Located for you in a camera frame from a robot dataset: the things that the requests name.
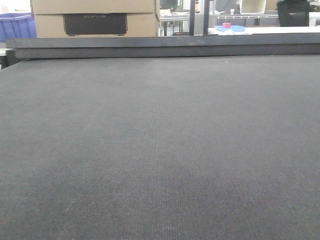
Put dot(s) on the dark conveyor side rail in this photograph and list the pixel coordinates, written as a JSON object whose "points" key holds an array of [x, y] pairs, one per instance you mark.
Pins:
{"points": [[166, 46]]}

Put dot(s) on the white plastic tub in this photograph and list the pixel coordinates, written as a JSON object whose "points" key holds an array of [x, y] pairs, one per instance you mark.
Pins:
{"points": [[251, 7]]}

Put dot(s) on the black office chair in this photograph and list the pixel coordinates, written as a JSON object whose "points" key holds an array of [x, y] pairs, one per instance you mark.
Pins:
{"points": [[293, 13]]}

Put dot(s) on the black vertical post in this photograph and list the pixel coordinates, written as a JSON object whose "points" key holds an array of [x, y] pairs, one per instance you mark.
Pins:
{"points": [[199, 22]]}

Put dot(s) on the white background table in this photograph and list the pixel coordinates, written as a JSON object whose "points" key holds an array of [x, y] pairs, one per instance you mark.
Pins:
{"points": [[268, 30]]}

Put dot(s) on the red tape roll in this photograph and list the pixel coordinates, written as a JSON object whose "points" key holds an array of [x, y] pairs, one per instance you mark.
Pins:
{"points": [[226, 25]]}

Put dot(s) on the dark grey conveyor belt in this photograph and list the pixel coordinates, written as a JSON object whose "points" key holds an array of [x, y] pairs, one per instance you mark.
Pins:
{"points": [[205, 148]]}

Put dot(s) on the blue flat tray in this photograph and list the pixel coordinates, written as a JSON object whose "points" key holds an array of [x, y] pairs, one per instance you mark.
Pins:
{"points": [[234, 28]]}

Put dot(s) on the lower cardboard box black label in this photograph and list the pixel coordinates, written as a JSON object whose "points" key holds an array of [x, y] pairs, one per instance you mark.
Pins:
{"points": [[138, 25]]}

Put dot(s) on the upper cardboard box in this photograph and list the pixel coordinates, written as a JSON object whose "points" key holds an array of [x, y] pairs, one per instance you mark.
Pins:
{"points": [[48, 7]]}

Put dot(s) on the blue plastic crate far left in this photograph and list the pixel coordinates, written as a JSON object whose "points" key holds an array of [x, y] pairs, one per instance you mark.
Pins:
{"points": [[17, 25]]}

